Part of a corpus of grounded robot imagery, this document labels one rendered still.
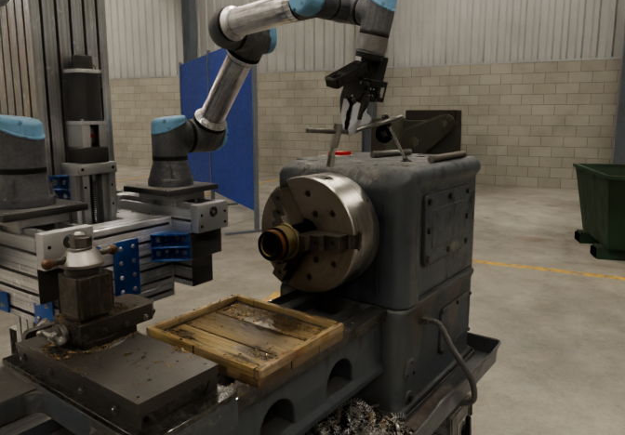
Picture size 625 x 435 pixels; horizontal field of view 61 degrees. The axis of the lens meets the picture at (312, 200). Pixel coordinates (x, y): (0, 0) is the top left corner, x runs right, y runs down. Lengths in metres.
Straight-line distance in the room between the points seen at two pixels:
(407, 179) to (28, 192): 0.97
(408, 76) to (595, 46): 3.50
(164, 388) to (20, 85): 1.16
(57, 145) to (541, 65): 10.18
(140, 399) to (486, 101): 10.72
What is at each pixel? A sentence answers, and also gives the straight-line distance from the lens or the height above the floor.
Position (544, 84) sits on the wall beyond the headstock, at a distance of 11.23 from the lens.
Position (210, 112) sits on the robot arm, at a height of 1.40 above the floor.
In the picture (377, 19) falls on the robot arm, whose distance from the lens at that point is 1.35.
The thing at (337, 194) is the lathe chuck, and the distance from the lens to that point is 1.33.
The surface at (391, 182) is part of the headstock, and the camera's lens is 1.43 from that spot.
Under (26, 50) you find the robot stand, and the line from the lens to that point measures 1.79.
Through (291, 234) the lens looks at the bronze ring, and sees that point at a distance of 1.31.
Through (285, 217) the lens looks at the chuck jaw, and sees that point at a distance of 1.35.
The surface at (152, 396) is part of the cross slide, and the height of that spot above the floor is 0.97.
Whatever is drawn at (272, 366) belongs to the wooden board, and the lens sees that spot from 1.11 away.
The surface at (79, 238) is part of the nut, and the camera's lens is 1.06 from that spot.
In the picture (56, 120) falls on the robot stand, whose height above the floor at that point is 1.38.
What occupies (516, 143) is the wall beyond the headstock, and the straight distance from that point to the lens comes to 11.25.
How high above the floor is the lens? 1.39
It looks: 9 degrees down
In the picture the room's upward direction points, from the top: straight up
